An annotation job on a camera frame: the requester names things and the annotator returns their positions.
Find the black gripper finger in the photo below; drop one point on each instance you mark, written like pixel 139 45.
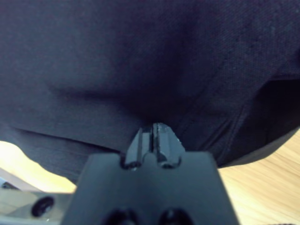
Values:
pixel 139 147
pixel 167 145

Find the black T-shirt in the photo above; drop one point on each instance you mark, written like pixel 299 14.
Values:
pixel 117 70

